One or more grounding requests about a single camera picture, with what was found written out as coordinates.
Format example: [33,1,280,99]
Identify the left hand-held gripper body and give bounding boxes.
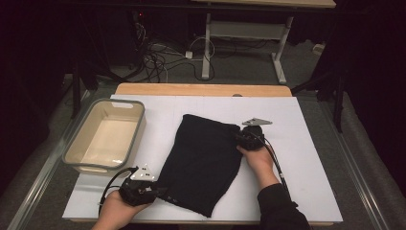
[118,163,161,207]

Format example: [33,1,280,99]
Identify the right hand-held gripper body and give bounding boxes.
[238,117,273,151]

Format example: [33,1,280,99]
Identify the navy knit sweater white stripes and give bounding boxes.
[155,113,244,219]

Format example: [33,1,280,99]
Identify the beige plastic bin grey rim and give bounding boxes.
[61,98,147,175]

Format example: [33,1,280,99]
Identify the person's right hand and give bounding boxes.
[237,145,276,180]

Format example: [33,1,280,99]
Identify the person's left hand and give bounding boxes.
[99,190,151,226]

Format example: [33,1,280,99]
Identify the white table cover sheet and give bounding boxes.
[61,94,344,223]

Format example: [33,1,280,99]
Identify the black metal stand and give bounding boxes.
[289,71,349,134]
[65,60,111,120]

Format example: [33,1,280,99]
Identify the white-legged background desk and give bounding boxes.
[191,0,337,85]

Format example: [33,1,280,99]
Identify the small white floor box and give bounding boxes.
[311,42,326,56]

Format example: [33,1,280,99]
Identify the left hand-held gripper black cable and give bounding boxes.
[98,166,140,216]

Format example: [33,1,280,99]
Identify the hand-held gripper black cable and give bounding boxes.
[253,130,294,201]
[98,166,140,216]

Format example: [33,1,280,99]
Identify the right hand-held gripper black cable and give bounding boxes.
[253,130,294,201]

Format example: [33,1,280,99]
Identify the tangle of floor cables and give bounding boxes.
[132,18,218,84]

